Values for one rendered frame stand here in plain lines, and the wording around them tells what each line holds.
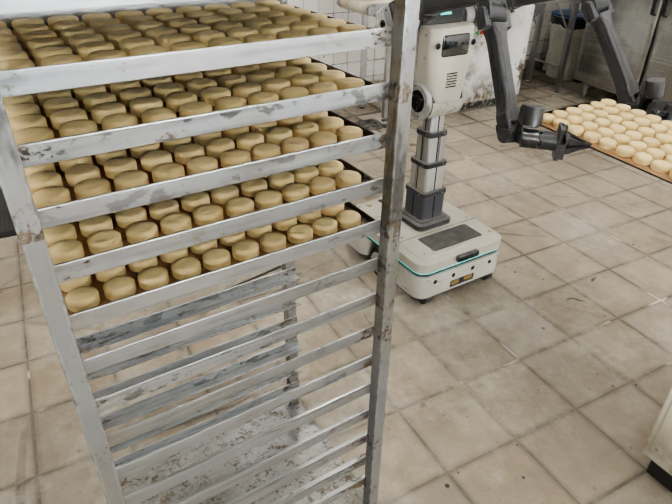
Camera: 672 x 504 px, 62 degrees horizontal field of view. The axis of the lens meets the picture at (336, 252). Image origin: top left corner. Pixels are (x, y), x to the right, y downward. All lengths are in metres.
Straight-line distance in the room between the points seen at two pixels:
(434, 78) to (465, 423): 1.37
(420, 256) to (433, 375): 0.54
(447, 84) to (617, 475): 1.61
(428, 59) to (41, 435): 2.03
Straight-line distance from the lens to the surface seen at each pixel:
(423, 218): 2.73
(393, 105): 1.01
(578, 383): 2.46
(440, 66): 2.45
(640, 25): 5.65
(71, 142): 0.82
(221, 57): 0.85
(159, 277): 0.98
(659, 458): 2.15
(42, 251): 0.84
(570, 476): 2.13
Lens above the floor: 1.60
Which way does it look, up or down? 32 degrees down
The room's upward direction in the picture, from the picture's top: 1 degrees clockwise
